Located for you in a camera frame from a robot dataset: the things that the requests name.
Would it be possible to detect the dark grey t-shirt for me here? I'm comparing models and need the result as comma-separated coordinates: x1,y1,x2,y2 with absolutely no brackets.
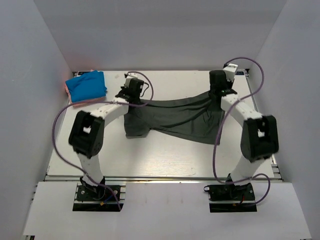
124,91,225,145

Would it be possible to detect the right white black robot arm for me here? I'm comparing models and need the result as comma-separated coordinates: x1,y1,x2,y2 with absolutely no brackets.
209,69,279,200

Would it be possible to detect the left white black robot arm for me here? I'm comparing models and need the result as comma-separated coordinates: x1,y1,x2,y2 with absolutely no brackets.
68,75,144,200

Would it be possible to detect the folded pink t-shirt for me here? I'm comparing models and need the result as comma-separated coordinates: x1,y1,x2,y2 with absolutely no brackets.
64,69,106,109

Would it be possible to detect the folded blue t-shirt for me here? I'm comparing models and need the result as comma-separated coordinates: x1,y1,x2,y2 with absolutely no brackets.
65,71,108,103

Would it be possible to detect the white front cover board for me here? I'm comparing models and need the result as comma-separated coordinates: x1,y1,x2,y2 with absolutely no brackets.
24,182,311,240

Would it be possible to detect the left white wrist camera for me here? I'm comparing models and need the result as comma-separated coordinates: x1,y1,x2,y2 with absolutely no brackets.
124,72,139,88

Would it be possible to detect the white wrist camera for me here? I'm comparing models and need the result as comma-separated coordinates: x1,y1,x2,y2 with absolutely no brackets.
124,72,139,88
222,63,238,82

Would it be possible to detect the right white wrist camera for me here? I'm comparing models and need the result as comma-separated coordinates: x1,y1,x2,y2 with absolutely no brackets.
222,63,238,82

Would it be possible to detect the aluminium table frame rail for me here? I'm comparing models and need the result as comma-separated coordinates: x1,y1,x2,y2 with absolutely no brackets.
243,68,285,182

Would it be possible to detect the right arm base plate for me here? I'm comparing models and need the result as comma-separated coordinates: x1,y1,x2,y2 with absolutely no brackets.
203,183,257,213

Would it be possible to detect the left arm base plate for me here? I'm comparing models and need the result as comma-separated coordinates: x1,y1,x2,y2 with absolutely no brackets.
72,184,126,212

